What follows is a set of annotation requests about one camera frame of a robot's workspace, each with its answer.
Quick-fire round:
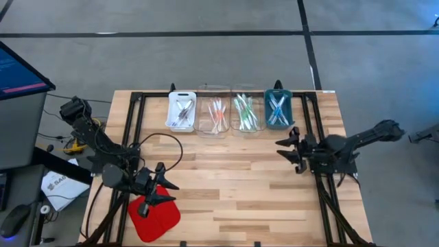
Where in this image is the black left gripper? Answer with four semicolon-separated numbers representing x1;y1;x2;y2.
135;162;180;219

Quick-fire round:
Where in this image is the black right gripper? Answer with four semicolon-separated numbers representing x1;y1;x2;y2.
274;126;322;175

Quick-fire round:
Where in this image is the green toothbrush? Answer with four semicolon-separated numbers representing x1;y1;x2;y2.
233;97;246;132
239;93;257;121
245;102;260;131
238;99;255;133
235;95;251;124
241;94;259;128

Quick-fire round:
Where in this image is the white toothbrush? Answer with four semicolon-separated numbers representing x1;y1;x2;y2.
206;99;217;125

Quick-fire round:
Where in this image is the teal plastic bin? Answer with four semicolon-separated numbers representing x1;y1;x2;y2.
263;88;296;131

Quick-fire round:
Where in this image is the clear plastic bin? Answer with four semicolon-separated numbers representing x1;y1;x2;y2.
193;84;232;139
229;83;268;135

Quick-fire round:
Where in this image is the white plastic bin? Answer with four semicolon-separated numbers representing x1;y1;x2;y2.
165;90;198;133

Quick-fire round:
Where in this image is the white printed paper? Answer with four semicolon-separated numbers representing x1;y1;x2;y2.
40;158;91;212

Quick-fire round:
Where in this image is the black desk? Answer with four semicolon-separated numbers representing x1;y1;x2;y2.
0;147;93;247

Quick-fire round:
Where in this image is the black computer mouse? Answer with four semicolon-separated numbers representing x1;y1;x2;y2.
0;204;32;240

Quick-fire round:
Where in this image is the grey monitor stand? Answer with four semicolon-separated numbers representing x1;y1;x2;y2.
0;91;48;171

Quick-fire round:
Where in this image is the computer monitor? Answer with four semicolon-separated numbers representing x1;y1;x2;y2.
0;40;56;101

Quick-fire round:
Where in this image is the yellow cable bundle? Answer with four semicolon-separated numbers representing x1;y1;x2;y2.
63;118;104;155

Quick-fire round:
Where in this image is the black floor cable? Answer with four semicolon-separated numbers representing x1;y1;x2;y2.
46;93;113;104

